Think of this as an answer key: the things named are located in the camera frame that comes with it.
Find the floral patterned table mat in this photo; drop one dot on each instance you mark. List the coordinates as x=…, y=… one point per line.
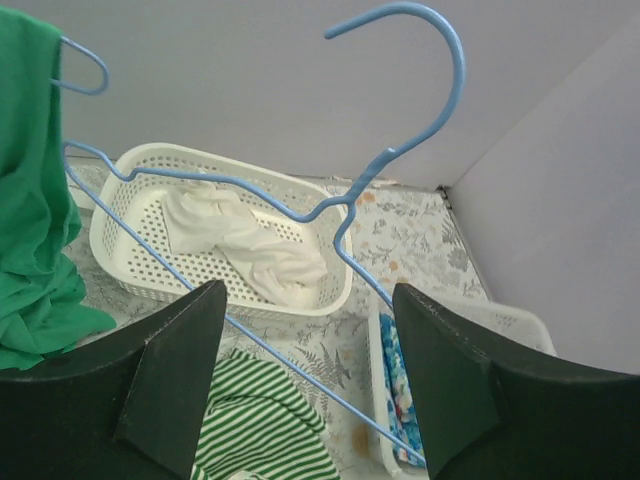
x=400, y=234

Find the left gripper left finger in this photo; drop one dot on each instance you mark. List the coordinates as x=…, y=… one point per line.
x=129, y=405

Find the green striped tank top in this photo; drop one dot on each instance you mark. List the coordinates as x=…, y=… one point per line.
x=258, y=425

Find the white tank top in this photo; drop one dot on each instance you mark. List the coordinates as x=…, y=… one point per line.
x=201, y=217

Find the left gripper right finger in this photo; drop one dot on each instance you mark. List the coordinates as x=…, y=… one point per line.
x=491, y=408

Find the blue hanger with green top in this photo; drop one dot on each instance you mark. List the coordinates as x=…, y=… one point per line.
x=81, y=70

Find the blue floral garment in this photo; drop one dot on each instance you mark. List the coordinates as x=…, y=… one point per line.
x=400, y=406

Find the blue wire hanger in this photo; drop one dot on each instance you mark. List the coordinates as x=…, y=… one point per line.
x=375, y=167

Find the white rectangular basket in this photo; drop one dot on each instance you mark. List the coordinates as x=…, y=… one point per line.
x=518, y=325

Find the white oval perforated basket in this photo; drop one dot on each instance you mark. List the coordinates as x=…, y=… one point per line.
x=129, y=241

